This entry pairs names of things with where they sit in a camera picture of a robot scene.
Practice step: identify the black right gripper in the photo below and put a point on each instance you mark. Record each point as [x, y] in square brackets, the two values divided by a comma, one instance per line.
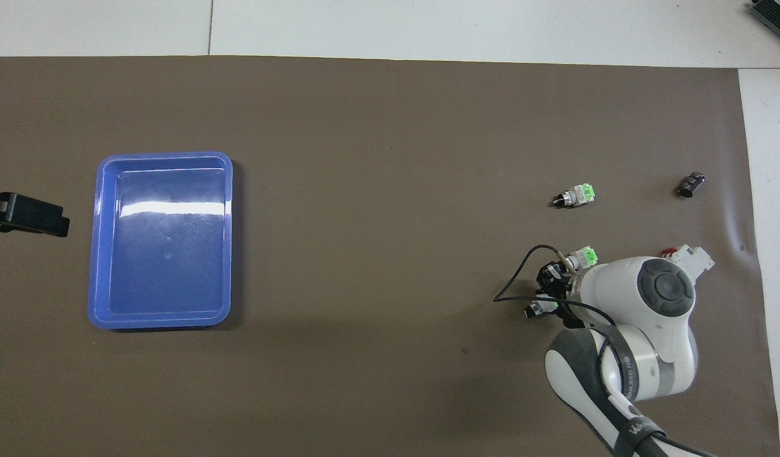
[562, 282]

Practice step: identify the green white selector switch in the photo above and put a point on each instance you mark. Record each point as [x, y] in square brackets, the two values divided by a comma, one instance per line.
[580, 195]
[586, 257]
[534, 310]

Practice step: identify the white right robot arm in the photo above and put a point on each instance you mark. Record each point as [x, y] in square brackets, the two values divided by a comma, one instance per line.
[618, 285]

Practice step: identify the blue plastic tray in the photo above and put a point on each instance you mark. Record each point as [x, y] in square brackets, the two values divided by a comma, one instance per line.
[167, 254]

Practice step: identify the white red circuit breaker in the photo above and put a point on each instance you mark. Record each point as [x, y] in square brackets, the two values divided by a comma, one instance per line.
[691, 256]

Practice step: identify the brown table mat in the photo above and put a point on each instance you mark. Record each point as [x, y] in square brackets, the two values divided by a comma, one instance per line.
[390, 127]

